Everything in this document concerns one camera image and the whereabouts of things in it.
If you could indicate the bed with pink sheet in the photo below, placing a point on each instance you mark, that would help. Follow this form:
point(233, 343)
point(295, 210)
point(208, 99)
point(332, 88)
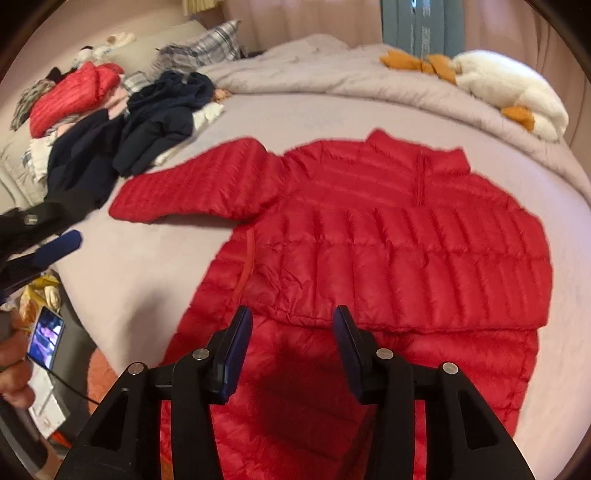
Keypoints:
point(152, 258)

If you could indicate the white cloth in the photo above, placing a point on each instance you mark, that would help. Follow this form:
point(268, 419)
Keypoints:
point(205, 115)

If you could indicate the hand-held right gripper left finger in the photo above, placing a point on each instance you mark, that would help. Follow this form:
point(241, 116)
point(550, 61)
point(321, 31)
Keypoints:
point(235, 350)

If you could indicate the folded red puffer jacket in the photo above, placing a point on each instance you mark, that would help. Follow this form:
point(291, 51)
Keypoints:
point(69, 99)

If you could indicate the white plush toys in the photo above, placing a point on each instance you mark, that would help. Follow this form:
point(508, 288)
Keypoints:
point(104, 46)

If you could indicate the small peach plush toy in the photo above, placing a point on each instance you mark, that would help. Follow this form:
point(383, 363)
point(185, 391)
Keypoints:
point(221, 94)

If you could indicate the white papers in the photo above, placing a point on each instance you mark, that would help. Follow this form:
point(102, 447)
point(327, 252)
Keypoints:
point(48, 406)

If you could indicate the plaid cloth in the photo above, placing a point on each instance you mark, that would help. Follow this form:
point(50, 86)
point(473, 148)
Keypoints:
point(173, 57)

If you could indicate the grey plaid garment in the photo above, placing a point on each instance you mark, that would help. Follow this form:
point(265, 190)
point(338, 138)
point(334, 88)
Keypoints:
point(30, 99)

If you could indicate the grey duvet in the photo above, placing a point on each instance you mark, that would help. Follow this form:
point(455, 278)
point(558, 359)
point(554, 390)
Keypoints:
point(346, 74)

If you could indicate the teal pillow with lettering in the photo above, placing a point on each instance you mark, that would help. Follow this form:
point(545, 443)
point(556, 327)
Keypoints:
point(420, 23)

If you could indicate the plaid pillow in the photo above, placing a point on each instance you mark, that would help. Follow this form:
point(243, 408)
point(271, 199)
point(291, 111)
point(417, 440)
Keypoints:
point(219, 41)

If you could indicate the dark navy garment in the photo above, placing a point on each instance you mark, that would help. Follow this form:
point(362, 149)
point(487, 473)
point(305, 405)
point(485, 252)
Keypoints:
point(83, 157)

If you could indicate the smartphone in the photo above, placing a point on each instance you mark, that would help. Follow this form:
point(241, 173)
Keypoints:
point(45, 337)

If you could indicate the orange fluffy rug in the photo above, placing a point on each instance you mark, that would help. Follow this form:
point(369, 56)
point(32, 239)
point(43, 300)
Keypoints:
point(104, 378)

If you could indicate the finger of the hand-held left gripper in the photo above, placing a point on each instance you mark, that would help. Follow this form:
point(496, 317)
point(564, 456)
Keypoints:
point(32, 221)
point(57, 247)

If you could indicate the navy blue hoodie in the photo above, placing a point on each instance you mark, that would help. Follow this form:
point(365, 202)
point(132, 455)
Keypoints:
point(180, 90)

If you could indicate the yellow snack bag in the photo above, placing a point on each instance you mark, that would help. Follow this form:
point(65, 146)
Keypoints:
point(39, 295)

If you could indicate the black jacket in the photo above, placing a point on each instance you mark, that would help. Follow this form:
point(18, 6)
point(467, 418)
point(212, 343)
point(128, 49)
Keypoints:
point(152, 134)

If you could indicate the red down jacket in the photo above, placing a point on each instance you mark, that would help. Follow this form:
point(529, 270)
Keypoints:
point(369, 240)

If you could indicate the white plush goose toy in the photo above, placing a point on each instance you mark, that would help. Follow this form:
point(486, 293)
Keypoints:
point(508, 87)

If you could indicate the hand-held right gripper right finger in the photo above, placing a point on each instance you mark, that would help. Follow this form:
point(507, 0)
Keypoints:
point(346, 350)

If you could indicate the person's left hand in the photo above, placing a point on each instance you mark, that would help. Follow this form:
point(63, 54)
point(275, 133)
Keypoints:
point(14, 369)

